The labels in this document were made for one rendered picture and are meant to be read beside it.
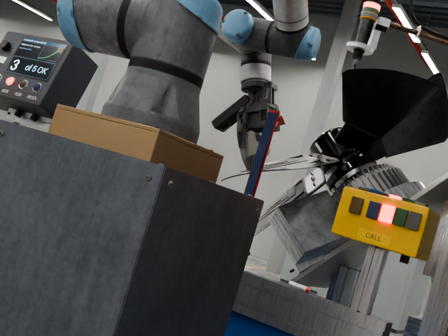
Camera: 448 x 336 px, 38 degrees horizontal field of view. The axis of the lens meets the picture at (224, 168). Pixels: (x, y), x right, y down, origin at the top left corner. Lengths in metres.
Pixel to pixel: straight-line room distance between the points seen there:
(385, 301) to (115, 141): 8.06
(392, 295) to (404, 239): 7.67
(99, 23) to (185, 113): 0.20
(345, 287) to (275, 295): 0.48
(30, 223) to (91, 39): 0.32
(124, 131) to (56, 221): 0.15
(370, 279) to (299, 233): 0.37
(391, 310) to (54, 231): 8.09
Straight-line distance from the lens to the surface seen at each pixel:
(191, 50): 0.95
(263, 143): 1.34
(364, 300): 1.20
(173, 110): 0.92
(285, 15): 1.41
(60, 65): 1.66
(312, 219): 1.56
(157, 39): 0.95
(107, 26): 1.01
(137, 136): 0.87
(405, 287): 8.78
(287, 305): 1.25
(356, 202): 1.18
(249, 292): 1.28
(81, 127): 0.93
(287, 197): 1.80
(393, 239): 1.16
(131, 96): 0.93
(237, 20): 1.49
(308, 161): 1.60
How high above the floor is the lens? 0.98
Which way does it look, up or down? 3 degrees up
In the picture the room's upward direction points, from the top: 17 degrees clockwise
